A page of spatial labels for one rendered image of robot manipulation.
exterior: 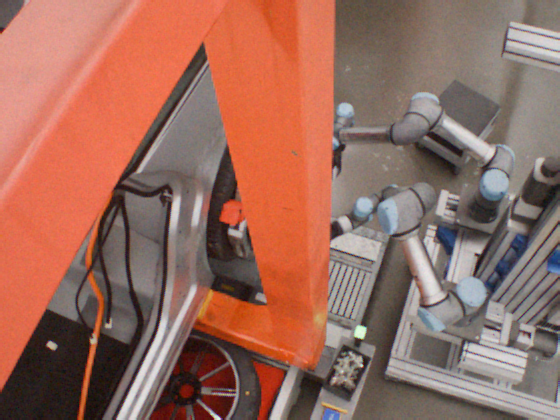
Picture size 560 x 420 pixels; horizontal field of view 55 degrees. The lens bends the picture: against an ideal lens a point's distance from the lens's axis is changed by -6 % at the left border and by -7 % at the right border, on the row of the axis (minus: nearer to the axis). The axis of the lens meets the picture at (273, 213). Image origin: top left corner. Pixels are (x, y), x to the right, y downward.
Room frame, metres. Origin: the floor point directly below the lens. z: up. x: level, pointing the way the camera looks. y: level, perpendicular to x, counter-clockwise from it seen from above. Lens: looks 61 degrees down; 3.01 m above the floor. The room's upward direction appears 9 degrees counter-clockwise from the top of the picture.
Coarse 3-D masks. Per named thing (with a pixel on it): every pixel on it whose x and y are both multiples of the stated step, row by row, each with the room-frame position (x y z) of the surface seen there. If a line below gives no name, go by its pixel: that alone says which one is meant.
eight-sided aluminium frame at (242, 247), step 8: (240, 200) 1.18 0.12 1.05; (240, 224) 1.10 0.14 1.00; (232, 232) 1.08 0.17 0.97; (240, 232) 1.07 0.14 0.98; (232, 240) 1.08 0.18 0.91; (240, 240) 1.06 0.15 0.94; (248, 240) 1.18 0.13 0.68; (240, 248) 1.10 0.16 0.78; (248, 248) 1.08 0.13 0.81; (240, 256) 1.07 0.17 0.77; (248, 256) 1.06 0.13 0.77
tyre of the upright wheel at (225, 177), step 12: (228, 156) 1.31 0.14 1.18; (228, 168) 1.26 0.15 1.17; (216, 180) 1.23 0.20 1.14; (228, 180) 1.22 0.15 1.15; (216, 192) 1.19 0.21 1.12; (228, 192) 1.19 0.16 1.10; (216, 204) 1.15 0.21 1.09; (216, 216) 1.12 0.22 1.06; (216, 228) 1.09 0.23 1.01; (216, 240) 1.07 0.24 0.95; (216, 252) 1.05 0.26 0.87; (228, 252) 1.09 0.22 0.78
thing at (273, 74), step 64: (256, 0) 0.60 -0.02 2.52; (320, 0) 0.64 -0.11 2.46; (256, 64) 0.60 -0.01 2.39; (320, 64) 0.64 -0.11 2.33; (256, 128) 0.61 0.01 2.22; (320, 128) 0.64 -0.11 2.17; (256, 192) 0.62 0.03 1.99; (320, 192) 0.63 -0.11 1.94; (256, 256) 0.64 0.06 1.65; (320, 256) 0.63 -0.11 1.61; (320, 320) 0.63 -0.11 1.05
